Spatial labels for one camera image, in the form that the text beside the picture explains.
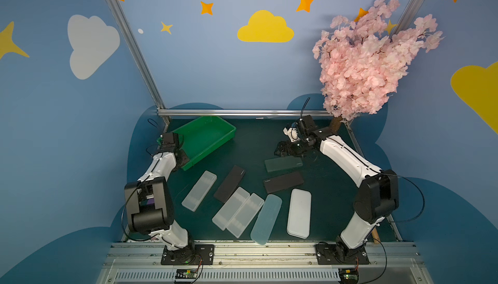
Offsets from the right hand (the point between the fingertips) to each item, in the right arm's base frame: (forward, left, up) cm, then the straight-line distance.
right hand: (285, 150), depth 88 cm
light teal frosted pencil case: (-29, +8, -15) cm, 33 cm away
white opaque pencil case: (-23, -7, -15) cm, 29 cm away
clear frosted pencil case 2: (-18, +40, -14) cm, 46 cm away
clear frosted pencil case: (-26, +17, -15) cm, 34 cm away
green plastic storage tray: (+19, +47, -17) cm, 54 cm away
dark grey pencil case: (-9, +2, -15) cm, 18 cm away
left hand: (-4, +51, -6) cm, 52 cm away
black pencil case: (-11, +26, -15) cm, 32 cm away
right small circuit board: (-44, -25, -19) cm, 54 cm away
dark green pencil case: (+2, -1, -14) cm, 15 cm away
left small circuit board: (-48, +37, -16) cm, 63 cm away
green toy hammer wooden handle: (-30, -38, -15) cm, 50 cm away
